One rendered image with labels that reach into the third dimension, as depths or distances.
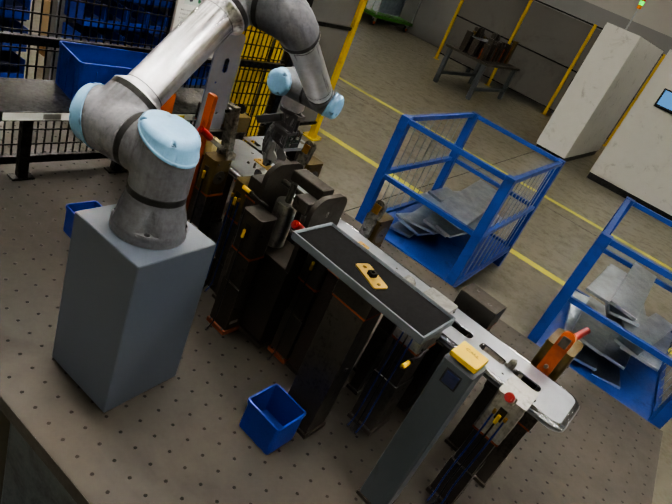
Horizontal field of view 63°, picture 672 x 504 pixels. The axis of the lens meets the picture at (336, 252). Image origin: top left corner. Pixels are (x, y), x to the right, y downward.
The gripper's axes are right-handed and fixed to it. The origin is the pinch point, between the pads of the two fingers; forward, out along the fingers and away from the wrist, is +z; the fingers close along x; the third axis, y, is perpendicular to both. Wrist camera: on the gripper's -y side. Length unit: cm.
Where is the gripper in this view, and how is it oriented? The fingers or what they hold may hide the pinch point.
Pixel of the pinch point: (267, 160)
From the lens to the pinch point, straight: 187.1
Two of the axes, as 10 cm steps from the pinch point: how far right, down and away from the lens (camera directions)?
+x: 6.1, -1.8, 7.7
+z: -3.7, 7.9, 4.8
